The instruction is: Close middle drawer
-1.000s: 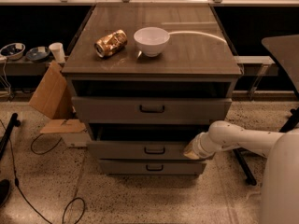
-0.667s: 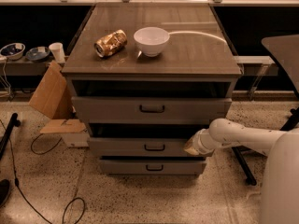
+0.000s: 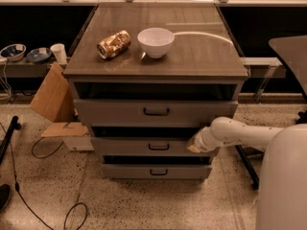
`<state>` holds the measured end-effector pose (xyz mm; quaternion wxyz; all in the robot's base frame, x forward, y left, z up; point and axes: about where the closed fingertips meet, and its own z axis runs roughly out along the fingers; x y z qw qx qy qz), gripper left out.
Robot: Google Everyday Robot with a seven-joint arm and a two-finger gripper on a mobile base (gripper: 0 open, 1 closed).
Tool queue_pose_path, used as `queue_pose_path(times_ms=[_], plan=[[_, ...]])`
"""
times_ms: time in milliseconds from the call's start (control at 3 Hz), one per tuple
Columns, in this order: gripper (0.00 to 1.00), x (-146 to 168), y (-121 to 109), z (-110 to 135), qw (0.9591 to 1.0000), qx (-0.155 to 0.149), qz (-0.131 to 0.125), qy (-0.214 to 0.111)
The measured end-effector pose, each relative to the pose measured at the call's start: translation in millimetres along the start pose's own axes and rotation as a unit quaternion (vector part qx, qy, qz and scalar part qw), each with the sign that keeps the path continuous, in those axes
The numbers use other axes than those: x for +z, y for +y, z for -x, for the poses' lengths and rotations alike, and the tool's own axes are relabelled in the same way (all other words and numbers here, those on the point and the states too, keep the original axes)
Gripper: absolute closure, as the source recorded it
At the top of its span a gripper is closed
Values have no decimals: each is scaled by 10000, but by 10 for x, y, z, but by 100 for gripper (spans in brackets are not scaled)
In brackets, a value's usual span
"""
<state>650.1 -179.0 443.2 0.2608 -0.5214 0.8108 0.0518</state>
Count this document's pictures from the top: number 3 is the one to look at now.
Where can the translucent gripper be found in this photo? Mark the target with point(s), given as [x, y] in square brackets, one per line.
[201, 142]

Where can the grey drawer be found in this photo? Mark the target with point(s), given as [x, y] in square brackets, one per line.
[144, 141]
[145, 113]
[157, 167]

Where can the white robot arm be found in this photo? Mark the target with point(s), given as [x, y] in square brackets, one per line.
[282, 193]

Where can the grey drawer cabinet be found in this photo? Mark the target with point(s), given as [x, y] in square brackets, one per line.
[202, 65]

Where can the grey bottom drawer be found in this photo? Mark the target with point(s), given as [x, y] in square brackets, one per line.
[157, 167]

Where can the grey top drawer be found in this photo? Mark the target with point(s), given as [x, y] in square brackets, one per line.
[145, 113]

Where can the black metal floor bar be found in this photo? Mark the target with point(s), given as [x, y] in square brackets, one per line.
[251, 171]

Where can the white bowl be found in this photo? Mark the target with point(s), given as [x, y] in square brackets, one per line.
[155, 42]

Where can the crushed golden soda can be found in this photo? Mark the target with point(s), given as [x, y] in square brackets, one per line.
[114, 45]

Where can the dark grey side table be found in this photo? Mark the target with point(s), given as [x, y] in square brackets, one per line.
[292, 51]

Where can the brown cardboard box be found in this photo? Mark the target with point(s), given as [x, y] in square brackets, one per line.
[54, 101]

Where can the white foam cup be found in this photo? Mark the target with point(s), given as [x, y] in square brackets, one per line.
[58, 51]

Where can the black stand leg left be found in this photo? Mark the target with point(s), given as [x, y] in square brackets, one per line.
[14, 125]

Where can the grey wall shelf rail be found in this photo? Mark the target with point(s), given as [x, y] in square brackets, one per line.
[26, 69]

